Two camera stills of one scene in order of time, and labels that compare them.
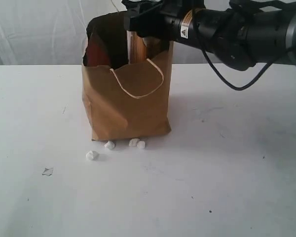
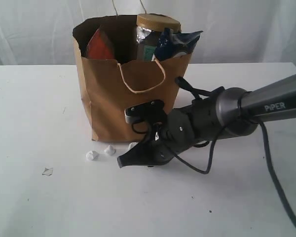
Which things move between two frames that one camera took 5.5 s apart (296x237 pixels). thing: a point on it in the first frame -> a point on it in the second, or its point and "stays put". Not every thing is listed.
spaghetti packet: (136, 48) -> (169, 43)
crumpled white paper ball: (92, 155) stays put
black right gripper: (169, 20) -> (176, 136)
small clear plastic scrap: (48, 171) stays put
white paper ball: (110, 145) -> (110, 150)
